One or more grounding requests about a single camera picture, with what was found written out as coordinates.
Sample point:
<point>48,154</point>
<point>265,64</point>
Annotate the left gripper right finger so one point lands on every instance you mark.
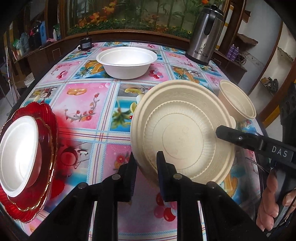
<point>223,218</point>

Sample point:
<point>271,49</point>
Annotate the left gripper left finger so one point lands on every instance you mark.
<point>90,211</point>

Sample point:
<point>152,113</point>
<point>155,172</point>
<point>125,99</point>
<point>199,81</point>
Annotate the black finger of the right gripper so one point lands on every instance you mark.
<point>245,140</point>

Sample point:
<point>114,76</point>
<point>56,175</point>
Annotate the small beige paper bowl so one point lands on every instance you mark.
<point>237,103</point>

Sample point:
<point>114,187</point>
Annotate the small red scalloped bowl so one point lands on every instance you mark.
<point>35,195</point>

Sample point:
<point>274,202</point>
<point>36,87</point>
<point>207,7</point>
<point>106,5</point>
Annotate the beige ribbed paper plate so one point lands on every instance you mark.
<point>180,118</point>

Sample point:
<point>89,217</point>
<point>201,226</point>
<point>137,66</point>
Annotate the white paper plate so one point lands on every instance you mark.
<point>21,156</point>

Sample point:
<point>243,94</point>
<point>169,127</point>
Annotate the large red scalloped plate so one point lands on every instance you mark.
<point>35,110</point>

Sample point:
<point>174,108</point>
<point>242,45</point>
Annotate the large white paper bowl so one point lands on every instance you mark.
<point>126,62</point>

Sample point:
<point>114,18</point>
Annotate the person's right hand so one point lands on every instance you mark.
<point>268,208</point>

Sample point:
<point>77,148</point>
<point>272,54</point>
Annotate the purple bottles on shelf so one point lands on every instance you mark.
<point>232,52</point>

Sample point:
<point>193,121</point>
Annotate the colourful floral tablecloth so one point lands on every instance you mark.
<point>93,115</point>

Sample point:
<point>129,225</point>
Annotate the stainless steel thermos jug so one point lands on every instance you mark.
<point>205,35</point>

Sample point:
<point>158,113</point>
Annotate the flower mural panel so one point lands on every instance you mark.
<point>164,16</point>

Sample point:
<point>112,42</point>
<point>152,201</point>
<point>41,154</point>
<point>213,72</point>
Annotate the wooden sideboard counter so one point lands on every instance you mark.
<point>41,60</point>

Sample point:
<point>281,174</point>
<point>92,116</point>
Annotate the small black round device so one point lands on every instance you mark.
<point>85,44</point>

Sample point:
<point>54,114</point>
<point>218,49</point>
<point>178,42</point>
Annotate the blue plastic container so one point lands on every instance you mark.
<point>43,33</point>

